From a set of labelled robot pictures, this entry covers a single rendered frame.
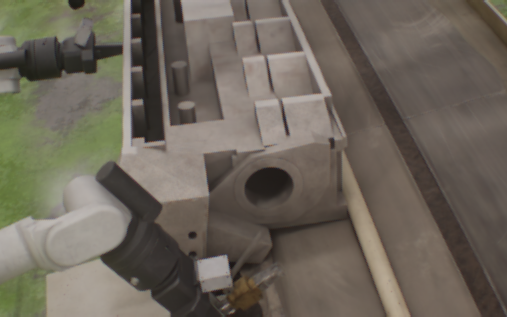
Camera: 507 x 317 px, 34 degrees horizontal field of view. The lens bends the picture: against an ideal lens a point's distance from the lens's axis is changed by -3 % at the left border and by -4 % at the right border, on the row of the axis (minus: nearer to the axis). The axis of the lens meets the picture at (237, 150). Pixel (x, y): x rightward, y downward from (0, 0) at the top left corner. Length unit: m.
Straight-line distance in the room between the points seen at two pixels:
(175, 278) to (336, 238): 0.39
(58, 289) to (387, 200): 0.60
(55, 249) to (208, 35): 0.83
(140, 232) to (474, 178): 0.67
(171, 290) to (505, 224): 0.58
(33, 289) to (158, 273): 1.75
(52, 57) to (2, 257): 0.72
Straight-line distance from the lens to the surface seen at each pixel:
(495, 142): 1.62
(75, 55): 1.72
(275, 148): 1.38
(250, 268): 1.46
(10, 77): 1.75
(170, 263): 1.14
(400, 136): 1.68
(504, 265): 1.36
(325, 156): 1.39
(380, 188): 1.54
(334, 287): 1.37
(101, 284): 1.45
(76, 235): 1.07
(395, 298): 1.28
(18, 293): 2.88
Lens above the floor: 1.68
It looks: 32 degrees down
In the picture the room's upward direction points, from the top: 17 degrees counter-clockwise
